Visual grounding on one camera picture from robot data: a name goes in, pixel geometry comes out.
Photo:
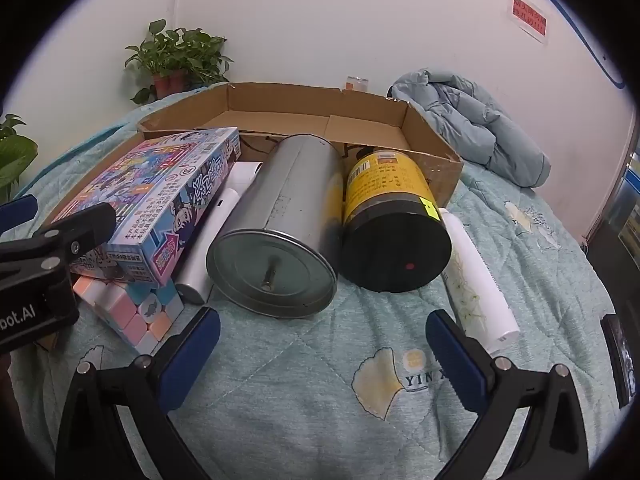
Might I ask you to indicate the colourful printed game box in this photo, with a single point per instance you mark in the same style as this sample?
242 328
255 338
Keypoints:
150 185

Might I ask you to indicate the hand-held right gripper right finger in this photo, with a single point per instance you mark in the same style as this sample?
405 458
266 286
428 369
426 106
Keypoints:
457 360

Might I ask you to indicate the pastel puzzle cube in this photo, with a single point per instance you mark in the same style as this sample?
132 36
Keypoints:
125 310

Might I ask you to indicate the light blue puffer jacket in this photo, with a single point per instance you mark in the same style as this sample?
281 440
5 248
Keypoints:
475 120

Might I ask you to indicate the large leaf green plant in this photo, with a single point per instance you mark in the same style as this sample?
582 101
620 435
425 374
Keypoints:
15 155

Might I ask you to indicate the red wall sign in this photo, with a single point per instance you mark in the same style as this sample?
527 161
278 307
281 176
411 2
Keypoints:
529 15

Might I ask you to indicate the silver metal can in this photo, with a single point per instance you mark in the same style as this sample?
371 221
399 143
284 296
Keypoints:
295 185

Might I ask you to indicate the shallow cardboard box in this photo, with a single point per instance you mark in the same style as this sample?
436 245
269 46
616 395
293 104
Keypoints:
300 120

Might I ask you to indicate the yellow label black jar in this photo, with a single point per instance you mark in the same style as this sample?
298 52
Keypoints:
385 185

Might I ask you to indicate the small orange label jar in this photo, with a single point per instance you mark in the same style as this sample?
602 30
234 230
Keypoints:
355 85

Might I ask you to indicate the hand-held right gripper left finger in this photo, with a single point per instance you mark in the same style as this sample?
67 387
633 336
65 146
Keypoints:
192 360

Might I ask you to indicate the bushy potted green plant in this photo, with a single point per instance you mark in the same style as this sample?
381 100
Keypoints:
170 50

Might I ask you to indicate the plain white bottle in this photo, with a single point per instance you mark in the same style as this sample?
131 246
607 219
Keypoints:
210 240

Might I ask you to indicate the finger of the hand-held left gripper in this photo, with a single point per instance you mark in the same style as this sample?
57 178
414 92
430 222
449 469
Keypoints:
17 212
75 230

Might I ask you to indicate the white floral print tube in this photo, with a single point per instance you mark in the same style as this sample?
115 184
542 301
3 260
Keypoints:
475 285

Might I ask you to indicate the black round object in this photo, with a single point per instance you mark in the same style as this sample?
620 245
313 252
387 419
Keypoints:
616 360

